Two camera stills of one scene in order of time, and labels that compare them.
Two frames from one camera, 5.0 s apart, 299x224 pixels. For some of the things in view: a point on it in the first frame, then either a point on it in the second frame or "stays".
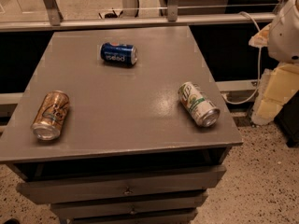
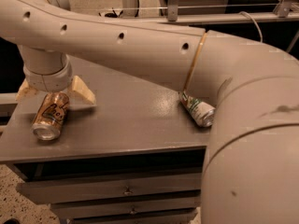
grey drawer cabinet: (131, 152) stays
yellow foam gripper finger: (262, 37) → (45, 70)
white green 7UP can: (198, 105) stays
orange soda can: (50, 115) stays
